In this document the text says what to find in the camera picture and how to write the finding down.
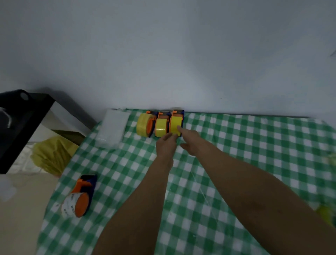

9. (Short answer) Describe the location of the green checkered tablecloth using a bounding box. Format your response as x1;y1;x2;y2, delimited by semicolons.
36;109;336;255

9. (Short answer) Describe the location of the white foam pad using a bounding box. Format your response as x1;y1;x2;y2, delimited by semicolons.
95;109;131;149

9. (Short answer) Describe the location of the yellow plastic bag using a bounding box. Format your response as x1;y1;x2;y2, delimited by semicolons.
30;136;79;177

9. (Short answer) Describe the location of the white printed tape roll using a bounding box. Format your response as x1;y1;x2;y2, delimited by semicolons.
61;193;82;219

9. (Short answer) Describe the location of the person's right hand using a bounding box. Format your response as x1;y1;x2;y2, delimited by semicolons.
177;125;208;157

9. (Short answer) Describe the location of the person's left forearm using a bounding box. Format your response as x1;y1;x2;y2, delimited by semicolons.
92;157;174;255

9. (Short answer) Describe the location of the white cabinet with black top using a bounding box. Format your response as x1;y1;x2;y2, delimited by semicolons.
0;89;98;175

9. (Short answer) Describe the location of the tall yellow tape roll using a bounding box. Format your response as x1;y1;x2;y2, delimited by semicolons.
169;117;183;137

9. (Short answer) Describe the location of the person's left hand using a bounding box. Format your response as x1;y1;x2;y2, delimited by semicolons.
155;132;180;171

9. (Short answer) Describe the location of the row of white boxes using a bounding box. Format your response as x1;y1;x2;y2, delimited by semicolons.
0;174;18;203

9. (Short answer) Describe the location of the person's right forearm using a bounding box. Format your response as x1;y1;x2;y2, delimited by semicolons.
195;142;336;255

